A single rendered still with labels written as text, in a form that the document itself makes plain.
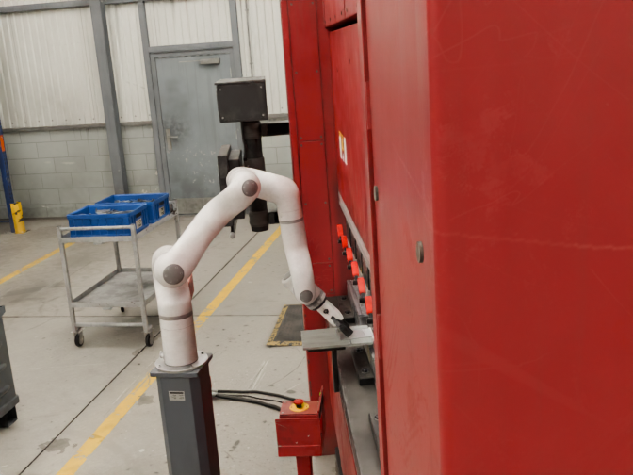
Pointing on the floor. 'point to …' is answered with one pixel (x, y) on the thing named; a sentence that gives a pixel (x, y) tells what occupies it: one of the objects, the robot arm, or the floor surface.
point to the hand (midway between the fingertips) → (346, 328)
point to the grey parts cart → (122, 287)
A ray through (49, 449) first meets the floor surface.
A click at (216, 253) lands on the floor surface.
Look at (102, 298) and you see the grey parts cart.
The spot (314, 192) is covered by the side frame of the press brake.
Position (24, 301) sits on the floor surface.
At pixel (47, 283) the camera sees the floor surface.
